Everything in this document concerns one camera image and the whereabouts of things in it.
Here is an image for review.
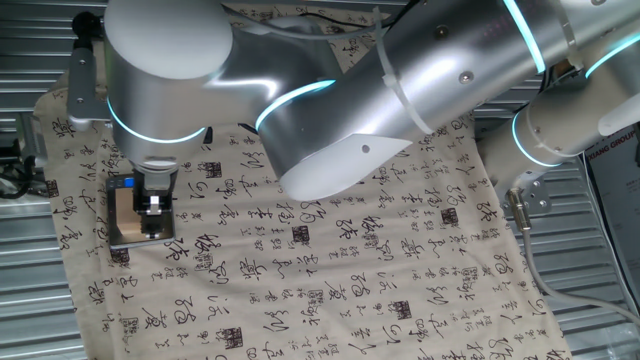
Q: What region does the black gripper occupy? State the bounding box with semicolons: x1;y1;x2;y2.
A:
130;168;180;240

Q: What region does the light wooden block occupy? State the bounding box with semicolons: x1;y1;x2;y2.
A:
114;187;151;246

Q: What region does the silver digital scale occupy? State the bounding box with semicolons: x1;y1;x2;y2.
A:
105;173;178;251

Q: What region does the beige calligraphy print cloth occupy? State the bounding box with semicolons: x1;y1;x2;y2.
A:
32;0;574;360

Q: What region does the printed poster sign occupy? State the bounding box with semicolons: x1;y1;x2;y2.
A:
582;124;640;301

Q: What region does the silver camera bracket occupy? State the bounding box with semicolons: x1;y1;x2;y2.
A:
66;44;112;133

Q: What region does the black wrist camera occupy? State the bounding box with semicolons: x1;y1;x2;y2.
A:
72;10;106;51

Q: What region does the white cable tie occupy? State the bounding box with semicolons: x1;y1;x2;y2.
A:
549;0;587;72
372;7;434;136

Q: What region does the thick grey cable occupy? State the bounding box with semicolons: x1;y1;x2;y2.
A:
504;187;640;327

